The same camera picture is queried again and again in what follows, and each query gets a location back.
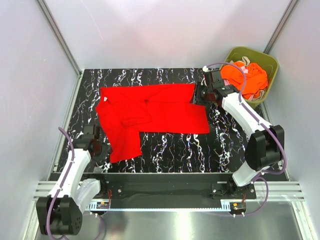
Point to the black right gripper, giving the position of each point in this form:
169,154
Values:
199,86

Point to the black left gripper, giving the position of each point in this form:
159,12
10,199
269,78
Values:
106,149

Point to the red t-shirt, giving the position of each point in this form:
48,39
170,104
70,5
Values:
126,111

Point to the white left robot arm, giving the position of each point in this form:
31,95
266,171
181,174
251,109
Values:
60,213

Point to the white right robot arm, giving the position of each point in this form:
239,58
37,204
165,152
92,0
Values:
265,146

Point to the pink garment in bin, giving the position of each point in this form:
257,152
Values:
232,76

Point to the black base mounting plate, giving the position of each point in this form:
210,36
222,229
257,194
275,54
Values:
160,191

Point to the orange t-shirt in bin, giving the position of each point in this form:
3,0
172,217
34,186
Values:
256,82

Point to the beige garment in bin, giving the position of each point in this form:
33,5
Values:
244,60

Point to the left small controller board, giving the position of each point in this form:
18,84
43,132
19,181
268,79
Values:
102,205

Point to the small controller board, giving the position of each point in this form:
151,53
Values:
102,205
238,206

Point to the olive green plastic bin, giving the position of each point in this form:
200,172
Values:
265,61

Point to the right small controller board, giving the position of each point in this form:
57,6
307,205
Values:
238,206

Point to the aluminium right corner post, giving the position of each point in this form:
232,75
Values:
289,10

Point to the aluminium corner post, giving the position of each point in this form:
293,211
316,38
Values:
289,10
45,10

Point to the aluminium front rail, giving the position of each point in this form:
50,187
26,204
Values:
280,192

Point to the aluminium left corner post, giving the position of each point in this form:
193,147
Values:
45,10

